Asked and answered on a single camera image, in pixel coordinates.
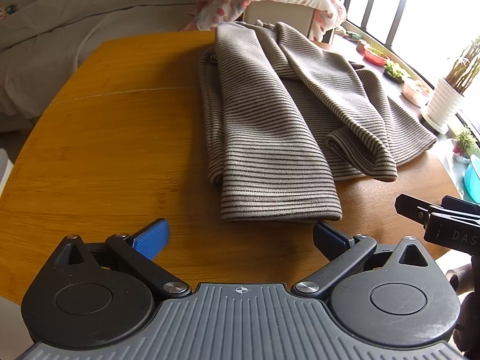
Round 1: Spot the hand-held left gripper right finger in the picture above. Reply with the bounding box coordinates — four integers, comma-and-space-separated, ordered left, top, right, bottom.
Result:
292, 220, 435, 301

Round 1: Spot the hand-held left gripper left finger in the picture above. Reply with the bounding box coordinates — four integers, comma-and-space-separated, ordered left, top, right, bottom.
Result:
54, 218, 192, 301

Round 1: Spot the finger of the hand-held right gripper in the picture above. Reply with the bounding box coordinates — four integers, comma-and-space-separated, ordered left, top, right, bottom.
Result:
439, 195, 480, 219
395, 194, 443, 229

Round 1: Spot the striped grey sweater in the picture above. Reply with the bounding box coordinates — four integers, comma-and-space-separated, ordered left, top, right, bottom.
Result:
198, 20, 438, 223

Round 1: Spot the person's right forearm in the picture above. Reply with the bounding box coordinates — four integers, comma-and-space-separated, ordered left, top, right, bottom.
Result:
452, 292, 480, 350

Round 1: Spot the person's right hand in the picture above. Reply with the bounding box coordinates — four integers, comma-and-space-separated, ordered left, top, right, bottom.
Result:
448, 262, 480, 294

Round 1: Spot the teal plastic bowl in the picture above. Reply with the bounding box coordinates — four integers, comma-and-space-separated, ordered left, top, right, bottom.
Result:
463, 154, 480, 204

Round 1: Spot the small green potted plant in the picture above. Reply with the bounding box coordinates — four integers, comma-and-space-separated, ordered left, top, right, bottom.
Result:
452, 127, 479, 158

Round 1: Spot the white ribbed plant pot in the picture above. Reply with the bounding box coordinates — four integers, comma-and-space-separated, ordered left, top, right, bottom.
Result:
420, 78, 466, 134

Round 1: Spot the pink plant pot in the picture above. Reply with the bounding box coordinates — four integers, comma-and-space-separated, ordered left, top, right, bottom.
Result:
401, 80, 432, 108

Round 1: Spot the leafy green potted plant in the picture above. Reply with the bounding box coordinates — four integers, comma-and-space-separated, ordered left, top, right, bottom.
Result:
383, 61, 412, 84

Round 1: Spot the red bowl planter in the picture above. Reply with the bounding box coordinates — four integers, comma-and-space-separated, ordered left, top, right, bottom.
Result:
361, 43, 393, 68

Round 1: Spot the grey sofa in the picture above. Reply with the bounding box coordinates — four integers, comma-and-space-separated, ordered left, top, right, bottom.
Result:
0, 0, 218, 133

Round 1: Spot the beige armchair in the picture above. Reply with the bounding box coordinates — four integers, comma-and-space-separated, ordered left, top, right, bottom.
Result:
242, 0, 337, 44

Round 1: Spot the black window frame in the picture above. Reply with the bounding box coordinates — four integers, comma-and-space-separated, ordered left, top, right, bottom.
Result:
345, 0, 480, 136

